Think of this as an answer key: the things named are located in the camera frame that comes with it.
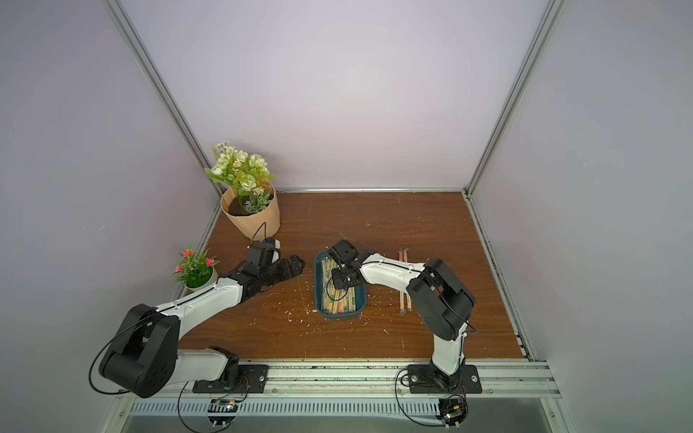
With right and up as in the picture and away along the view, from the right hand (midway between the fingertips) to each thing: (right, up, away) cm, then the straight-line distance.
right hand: (339, 273), depth 91 cm
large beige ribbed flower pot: (-30, +16, +4) cm, 34 cm away
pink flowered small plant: (-46, +3, -7) cm, 46 cm away
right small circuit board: (+31, -32, -21) cm, 49 cm away
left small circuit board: (-31, -31, -20) cm, 48 cm away
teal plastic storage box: (+8, -6, -2) cm, 10 cm away
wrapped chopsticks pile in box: (-1, -8, -6) cm, 9 cm away
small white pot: (-42, -2, -6) cm, 42 cm away
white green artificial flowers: (-31, +34, -4) cm, 46 cm away
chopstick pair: (+21, -6, -1) cm, 22 cm away
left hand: (-14, +3, -1) cm, 14 cm away
